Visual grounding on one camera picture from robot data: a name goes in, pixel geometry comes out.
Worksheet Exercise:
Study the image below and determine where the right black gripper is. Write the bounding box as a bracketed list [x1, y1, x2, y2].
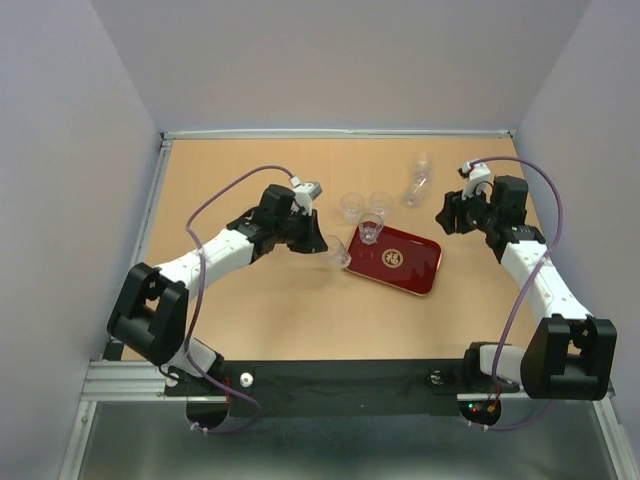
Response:
[433, 181, 498, 235]

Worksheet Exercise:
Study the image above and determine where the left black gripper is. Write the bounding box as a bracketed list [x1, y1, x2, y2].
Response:
[273, 207, 327, 254]

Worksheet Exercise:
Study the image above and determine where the clear glass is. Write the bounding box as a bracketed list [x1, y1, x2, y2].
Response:
[402, 171, 431, 207]
[369, 191, 394, 221]
[358, 213, 384, 245]
[321, 235, 351, 269]
[411, 152, 433, 181]
[340, 193, 364, 225]

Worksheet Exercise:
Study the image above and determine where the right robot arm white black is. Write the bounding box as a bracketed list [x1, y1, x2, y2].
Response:
[436, 165, 617, 401]

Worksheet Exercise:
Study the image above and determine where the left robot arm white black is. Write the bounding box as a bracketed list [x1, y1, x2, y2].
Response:
[107, 182, 328, 394]

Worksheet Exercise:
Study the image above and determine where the red lacquer tray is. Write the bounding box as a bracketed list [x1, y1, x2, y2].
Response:
[347, 227, 442, 296]

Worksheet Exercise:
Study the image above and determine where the clear glass lying tipped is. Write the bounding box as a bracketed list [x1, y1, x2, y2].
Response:
[402, 171, 431, 207]

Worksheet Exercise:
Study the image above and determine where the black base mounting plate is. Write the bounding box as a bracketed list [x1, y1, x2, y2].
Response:
[165, 359, 496, 419]

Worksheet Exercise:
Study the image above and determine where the circuit board with leds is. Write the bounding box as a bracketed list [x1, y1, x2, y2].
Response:
[458, 400, 501, 425]

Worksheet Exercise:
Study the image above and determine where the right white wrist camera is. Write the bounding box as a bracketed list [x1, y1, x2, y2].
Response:
[458, 159, 491, 200]

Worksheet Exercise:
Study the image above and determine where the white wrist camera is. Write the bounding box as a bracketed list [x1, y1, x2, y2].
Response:
[458, 159, 491, 200]
[289, 176, 322, 215]

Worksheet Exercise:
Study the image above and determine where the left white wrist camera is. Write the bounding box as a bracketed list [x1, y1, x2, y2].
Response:
[289, 176, 322, 215]

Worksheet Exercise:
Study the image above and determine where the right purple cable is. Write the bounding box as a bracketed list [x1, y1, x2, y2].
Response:
[467, 156, 566, 434]

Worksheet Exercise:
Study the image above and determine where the purple cable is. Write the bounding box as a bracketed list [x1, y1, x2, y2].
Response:
[185, 165, 296, 435]
[467, 156, 566, 434]

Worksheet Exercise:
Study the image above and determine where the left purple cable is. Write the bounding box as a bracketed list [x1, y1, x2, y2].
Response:
[185, 165, 296, 435]

